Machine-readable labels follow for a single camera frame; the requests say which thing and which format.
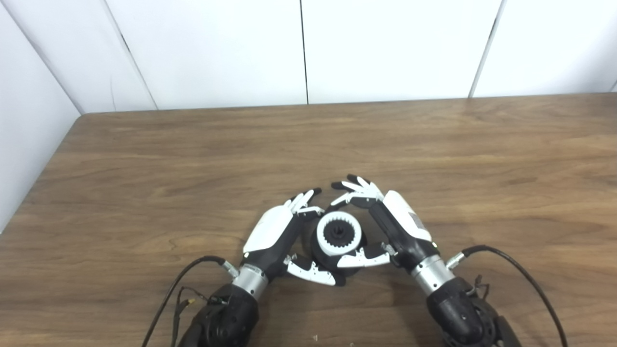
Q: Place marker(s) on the round black part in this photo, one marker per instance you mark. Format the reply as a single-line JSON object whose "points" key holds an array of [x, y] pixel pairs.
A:
{"points": [[340, 233]]}

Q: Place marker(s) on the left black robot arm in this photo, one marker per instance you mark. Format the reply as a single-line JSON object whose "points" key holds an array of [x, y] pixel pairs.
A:
{"points": [[226, 318]]}

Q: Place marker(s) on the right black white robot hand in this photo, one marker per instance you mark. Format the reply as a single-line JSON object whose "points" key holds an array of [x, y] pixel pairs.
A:
{"points": [[405, 226]]}

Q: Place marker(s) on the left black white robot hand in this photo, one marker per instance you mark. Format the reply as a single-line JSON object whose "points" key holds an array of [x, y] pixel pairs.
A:
{"points": [[267, 231]]}

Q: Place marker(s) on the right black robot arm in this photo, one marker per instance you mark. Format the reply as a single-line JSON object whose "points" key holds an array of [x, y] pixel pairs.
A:
{"points": [[458, 313]]}

